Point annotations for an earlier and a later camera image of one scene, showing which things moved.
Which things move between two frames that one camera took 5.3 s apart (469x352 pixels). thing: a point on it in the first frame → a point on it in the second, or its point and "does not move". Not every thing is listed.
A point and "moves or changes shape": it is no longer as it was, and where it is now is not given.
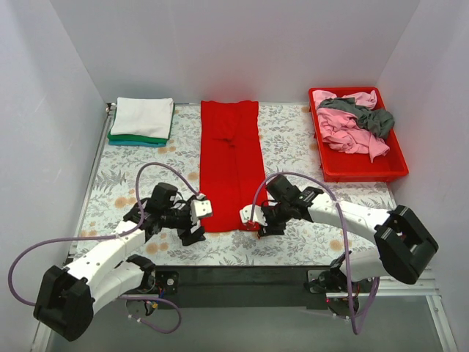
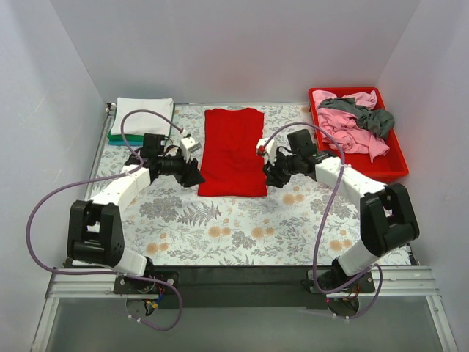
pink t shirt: (341, 131) does not move
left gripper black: (189, 223) → (187, 171)
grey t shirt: (377, 121) does not move
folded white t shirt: (150, 116) does not move
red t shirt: (232, 169) moves or changes shape
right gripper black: (267, 218) → (278, 171)
